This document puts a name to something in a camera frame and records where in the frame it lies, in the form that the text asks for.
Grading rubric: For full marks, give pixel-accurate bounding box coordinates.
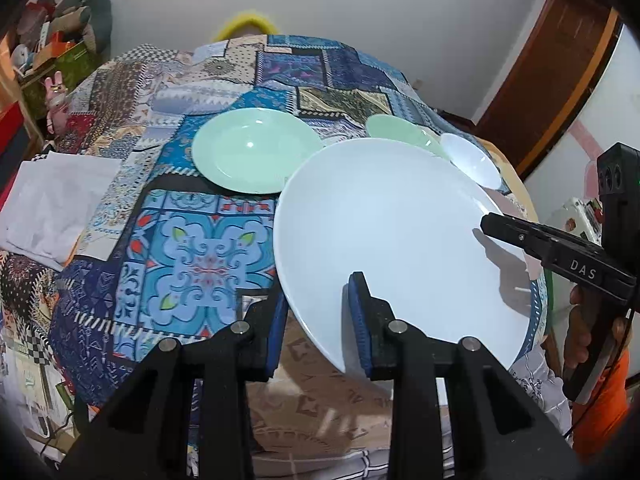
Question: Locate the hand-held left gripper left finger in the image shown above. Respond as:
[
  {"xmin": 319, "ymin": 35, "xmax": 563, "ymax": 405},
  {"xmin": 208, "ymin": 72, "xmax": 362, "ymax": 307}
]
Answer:
[{"xmin": 60, "ymin": 292, "xmax": 290, "ymax": 480}]

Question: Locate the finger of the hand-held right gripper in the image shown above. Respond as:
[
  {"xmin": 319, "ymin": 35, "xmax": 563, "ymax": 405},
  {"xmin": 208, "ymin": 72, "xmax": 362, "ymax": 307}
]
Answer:
[{"xmin": 480, "ymin": 212, "xmax": 605, "ymax": 272}]

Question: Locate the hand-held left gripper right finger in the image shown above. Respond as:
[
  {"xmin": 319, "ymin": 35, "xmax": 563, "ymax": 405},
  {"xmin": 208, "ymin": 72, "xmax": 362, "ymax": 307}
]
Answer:
[{"xmin": 347, "ymin": 271, "xmax": 586, "ymax": 480}]

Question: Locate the large white plate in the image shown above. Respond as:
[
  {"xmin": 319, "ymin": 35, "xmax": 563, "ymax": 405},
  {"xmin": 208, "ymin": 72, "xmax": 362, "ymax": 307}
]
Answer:
[{"xmin": 273, "ymin": 137, "xmax": 533, "ymax": 375}]

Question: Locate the green bowl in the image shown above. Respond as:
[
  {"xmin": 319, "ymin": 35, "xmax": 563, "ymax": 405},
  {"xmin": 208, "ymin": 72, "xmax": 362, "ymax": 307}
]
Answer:
[{"xmin": 365, "ymin": 114, "xmax": 451, "ymax": 161}]

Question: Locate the green plate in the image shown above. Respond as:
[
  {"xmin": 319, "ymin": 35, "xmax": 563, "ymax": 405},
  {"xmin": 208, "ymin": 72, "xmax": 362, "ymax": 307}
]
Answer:
[{"xmin": 191, "ymin": 107, "xmax": 325, "ymax": 195}]

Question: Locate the person's right hand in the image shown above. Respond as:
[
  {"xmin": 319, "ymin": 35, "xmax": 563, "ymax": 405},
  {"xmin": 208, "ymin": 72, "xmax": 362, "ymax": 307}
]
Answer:
[{"xmin": 562, "ymin": 285, "xmax": 628, "ymax": 386}]

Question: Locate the white box with stickers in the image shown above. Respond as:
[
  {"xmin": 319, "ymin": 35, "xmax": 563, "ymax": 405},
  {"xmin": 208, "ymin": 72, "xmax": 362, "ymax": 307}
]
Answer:
[{"xmin": 550, "ymin": 197, "xmax": 606, "ymax": 247}]

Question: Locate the small white spotted bowl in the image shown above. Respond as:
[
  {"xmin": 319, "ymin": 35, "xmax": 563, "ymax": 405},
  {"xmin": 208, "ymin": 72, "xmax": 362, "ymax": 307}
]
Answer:
[{"xmin": 440, "ymin": 132, "xmax": 502, "ymax": 190}]

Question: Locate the patchwork printed blanket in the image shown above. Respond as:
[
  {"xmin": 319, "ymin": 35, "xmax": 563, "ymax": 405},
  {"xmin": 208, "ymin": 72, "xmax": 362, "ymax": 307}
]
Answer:
[{"xmin": 0, "ymin": 35, "xmax": 553, "ymax": 480}]

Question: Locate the brown wooden door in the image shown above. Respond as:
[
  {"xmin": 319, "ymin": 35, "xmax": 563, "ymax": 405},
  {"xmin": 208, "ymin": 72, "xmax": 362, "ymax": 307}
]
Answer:
[{"xmin": 475, "ymin": 0, "xmax": 626, "ymax": 181}]

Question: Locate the orange garment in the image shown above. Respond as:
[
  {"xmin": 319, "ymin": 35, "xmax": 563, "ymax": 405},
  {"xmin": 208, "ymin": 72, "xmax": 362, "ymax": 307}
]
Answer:
[{"xmin": 570, "ymin": 347, "xmax": 632, "ymax": 456}]

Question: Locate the pile of papers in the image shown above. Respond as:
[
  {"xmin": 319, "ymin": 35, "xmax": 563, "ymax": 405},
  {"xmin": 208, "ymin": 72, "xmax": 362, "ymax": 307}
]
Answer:
[{"xmin": 0, "ymin": 350, "xmax": 77, "ymax": 453}]

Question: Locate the white cloth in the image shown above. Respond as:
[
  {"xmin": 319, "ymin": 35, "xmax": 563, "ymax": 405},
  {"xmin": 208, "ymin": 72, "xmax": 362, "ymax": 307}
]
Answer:
[{"xmin": 0, "ymin": 152, "xmax": 124, "ymax": 266}]

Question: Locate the yellow round object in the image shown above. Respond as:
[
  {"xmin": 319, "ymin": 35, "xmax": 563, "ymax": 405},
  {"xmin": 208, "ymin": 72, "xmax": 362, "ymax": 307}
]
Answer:
[{"xmin": 215, "ymin": 10, "xmax": 279, "ymax": 42}]

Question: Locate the pink bunny toy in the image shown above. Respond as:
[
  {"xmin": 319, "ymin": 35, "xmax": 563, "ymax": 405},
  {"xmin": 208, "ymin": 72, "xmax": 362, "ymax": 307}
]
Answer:
[{"xmin": 44, "ymin": 72, "xmax": 72, "ymax": 135}]

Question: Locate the red box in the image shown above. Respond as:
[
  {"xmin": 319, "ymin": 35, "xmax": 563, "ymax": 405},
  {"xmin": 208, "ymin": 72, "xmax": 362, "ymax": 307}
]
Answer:
[{"xmin": 0, "ymin": 100, "xmax": 27, "ymax": 211}]

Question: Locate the green cardboard box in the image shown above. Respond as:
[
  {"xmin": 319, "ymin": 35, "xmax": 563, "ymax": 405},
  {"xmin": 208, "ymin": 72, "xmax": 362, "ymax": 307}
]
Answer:
[{"xmin": 22, "ymin": 42, "xmax": 103, "ymax": 107}]

